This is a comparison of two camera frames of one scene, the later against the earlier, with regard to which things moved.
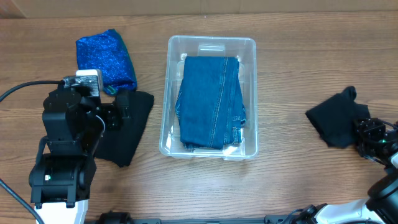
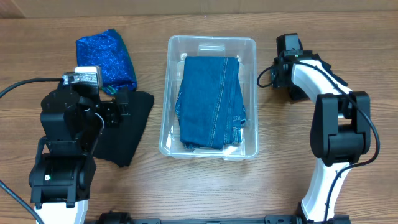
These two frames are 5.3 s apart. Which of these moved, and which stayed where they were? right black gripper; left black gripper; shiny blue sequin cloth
Moved: right black gripper
Stayed: shiny blue sequin cloth; left black gripper
